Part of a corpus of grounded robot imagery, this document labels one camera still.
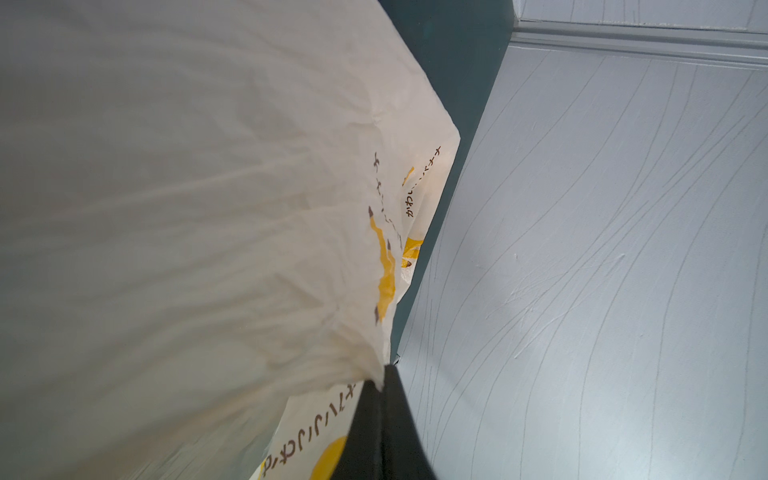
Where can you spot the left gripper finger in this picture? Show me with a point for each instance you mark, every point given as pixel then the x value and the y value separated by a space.
pixel 383 442

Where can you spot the banana print plastic bag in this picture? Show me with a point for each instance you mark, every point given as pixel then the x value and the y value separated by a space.
pixel 209 212

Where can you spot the green table mat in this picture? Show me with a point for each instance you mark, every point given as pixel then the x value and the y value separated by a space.
pixel 460 45

